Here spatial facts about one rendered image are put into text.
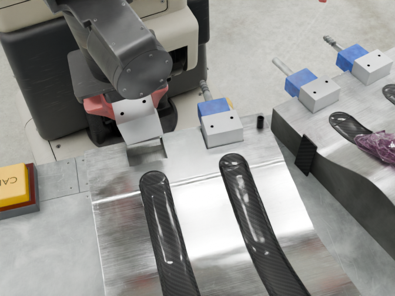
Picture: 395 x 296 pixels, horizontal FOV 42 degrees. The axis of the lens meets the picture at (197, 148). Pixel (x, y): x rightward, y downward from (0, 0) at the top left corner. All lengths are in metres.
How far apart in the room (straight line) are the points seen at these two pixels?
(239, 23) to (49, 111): 1.16
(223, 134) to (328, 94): 0.19
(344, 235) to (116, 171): 0.32
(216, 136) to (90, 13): 0.30
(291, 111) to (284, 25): 1.59
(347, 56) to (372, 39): 1.48
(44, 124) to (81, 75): 0.93
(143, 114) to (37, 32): 0.72
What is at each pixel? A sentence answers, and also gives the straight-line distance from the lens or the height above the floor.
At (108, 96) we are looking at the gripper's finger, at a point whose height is 1.04.
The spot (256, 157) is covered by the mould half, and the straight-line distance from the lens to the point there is 0.70.
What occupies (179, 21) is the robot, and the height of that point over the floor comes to 0.80.
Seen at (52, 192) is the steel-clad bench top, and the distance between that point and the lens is 0.82.
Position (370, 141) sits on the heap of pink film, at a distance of 0.76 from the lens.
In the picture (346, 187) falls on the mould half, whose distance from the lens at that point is 0.75.
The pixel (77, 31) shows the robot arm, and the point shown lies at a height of 1.14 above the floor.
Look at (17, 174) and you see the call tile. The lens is 0.81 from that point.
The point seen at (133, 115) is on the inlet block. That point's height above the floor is 0.98.
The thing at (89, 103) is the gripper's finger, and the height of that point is 1.03.
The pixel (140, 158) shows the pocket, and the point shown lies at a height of 0.86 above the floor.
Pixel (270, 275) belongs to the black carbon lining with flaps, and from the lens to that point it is 0.60.
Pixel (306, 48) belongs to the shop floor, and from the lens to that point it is 2.27.
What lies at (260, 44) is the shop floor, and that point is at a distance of 2.27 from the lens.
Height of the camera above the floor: 1.44
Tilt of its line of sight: 51 degrees down
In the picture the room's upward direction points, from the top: 4 degrees counter-clockwise
